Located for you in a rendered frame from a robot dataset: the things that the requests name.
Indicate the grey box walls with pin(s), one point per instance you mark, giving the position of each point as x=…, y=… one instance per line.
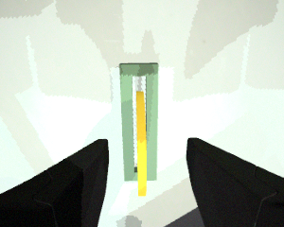
x=190, y=219

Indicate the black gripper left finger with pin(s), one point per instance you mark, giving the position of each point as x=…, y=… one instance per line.
x=68, y=194

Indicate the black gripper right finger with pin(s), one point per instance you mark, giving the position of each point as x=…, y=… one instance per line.
x=229, y=191

